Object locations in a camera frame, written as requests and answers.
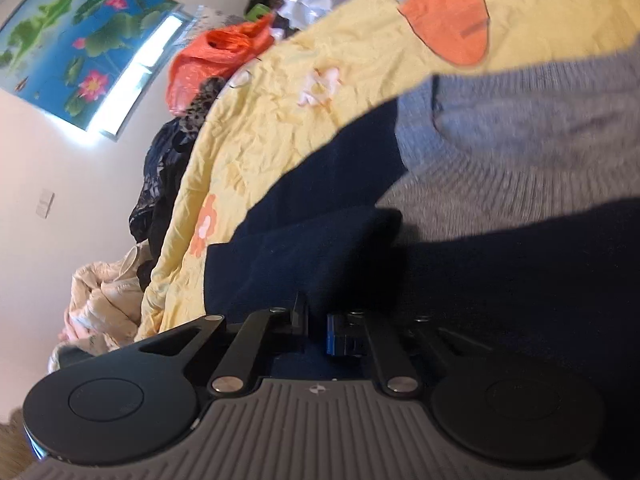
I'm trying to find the white wall switch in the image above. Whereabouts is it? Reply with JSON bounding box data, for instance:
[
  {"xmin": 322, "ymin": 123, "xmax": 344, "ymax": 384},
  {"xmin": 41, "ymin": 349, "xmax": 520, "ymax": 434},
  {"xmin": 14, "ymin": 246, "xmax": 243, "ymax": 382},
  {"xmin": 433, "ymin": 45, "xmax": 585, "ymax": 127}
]
[{"xmin": 35, "ymin": 187, "xmax": 56, "ymax": 220}]

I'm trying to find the lotus pond wall poster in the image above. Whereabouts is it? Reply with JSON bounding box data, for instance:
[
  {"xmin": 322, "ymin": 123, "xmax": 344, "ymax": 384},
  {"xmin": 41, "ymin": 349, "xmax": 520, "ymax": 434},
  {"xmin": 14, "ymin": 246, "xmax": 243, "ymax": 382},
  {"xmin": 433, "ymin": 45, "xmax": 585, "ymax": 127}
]
[{"xmin": 0, "ymin": 0, "xmax": 183, "ymax": 133}]

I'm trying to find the orange plastic bag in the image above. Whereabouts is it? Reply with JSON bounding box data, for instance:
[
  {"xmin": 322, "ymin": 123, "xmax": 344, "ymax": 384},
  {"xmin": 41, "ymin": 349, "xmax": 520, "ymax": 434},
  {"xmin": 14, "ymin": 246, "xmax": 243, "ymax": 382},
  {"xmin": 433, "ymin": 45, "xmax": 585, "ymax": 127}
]
[{"xmin": 167, "ymin": 12, "xmax": 276, "ymax": 118}]

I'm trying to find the white crumpled plastic bag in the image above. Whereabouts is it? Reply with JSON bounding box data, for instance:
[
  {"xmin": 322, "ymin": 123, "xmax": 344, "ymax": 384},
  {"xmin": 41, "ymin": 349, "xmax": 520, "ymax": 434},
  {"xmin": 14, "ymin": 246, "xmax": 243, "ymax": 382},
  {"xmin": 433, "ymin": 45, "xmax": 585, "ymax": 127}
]
[{"xmin": 274, "ymin": 0, "xmax": 342, "ymax": 37}]

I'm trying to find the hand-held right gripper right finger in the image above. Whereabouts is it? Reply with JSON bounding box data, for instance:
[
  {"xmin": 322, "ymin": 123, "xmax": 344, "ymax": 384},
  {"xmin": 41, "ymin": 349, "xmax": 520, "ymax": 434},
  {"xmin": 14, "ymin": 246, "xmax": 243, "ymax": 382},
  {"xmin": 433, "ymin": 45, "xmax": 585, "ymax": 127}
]
[{"xmin": 326, "ymin": 309, "xmax": 493, "ymax": 396}]

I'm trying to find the window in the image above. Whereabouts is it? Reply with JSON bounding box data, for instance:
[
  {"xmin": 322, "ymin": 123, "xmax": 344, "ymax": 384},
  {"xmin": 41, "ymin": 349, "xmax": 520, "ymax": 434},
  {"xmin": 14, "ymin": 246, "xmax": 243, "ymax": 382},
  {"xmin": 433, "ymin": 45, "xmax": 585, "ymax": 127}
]
[{"xmin": 85, "ymin": 5, "xmax": 201, "ymax": 143}]

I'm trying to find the dark patterned clothing heap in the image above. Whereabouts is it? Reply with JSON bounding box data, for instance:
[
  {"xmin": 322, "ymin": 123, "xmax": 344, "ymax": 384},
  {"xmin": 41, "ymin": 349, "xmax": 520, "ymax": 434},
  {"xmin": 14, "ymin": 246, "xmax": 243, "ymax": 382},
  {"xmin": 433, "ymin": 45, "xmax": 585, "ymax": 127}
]
[{"xmin": 129, "ymin": 115, "xmax": 202, "ymax": 291}]

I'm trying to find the leopard print cloth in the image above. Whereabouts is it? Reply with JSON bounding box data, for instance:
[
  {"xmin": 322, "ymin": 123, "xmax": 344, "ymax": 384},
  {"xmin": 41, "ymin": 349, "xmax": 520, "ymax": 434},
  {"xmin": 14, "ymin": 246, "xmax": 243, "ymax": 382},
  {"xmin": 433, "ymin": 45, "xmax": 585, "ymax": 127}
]
[{"xmin": 180, "ymin": 77, "xmax": 228, "ymax": 137}]

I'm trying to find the grey and navy knit sweater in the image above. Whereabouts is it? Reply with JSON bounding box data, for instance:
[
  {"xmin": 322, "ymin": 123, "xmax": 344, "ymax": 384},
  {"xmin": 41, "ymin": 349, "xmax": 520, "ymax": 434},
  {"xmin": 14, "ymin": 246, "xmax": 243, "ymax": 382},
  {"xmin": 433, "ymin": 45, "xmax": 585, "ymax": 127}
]
[{"xmin": 202, "ymin": 52, "xmax": 640, "ymax": 480}]

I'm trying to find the yellow floral blanket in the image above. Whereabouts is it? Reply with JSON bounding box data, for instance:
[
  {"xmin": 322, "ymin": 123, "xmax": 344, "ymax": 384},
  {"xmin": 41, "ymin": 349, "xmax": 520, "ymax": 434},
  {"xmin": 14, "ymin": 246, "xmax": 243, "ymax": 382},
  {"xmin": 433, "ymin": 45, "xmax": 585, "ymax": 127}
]
[{"xmin": 135, "ymin": 0, "xmax": 640, "ymax": 342}]

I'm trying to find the blue floral white pillow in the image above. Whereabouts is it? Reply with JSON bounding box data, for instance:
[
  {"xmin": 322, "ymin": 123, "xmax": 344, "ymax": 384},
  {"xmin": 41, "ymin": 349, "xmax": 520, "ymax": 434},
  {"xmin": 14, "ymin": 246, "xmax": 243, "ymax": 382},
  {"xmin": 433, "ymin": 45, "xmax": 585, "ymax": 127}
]
[{"xmin": 184, "ymin": 4, "xmax": 222, "ymax": 37}]

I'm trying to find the cream quilt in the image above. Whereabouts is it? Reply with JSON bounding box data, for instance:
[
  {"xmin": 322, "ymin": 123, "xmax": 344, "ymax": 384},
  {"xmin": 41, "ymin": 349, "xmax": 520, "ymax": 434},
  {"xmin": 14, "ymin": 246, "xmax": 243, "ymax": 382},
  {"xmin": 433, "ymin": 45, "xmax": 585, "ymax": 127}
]
[{"xmin": 47, "ymin": 240, "xmax": 161, "ymax": 376}]

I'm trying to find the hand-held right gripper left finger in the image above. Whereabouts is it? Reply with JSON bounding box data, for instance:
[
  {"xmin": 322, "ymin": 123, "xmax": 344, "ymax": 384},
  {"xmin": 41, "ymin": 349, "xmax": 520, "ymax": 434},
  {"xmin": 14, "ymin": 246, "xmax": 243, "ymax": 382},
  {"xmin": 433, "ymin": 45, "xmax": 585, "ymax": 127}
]
[{"xmin": 131, "ymin": 291, "xmax": 311, "ymax": 397}]

